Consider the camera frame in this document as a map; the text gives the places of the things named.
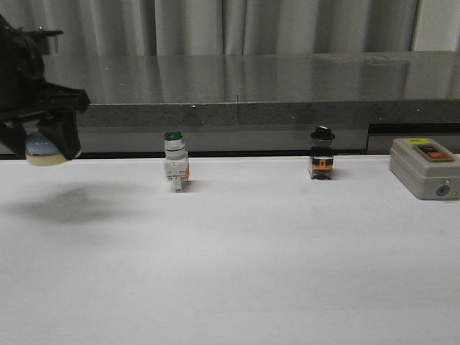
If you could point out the blue and cream desk bell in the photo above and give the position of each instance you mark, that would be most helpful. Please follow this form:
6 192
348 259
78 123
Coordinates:
40 151

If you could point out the green pushbutton switch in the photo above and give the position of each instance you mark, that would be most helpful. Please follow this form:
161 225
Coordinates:
176 162

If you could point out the white pleated curtain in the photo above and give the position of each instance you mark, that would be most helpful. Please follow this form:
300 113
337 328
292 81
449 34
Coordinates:
241 27

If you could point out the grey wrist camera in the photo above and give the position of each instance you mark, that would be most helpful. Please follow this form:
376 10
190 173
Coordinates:
46 39

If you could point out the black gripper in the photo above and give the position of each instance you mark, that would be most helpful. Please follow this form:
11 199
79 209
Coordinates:
26 93

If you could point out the grey stone counter ledge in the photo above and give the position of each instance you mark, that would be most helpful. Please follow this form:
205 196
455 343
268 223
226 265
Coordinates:
262 104

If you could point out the grey start stop switch box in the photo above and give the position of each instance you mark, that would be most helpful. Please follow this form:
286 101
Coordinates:
426 168

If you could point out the black selector switch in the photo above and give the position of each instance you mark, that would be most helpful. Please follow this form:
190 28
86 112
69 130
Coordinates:
321 153

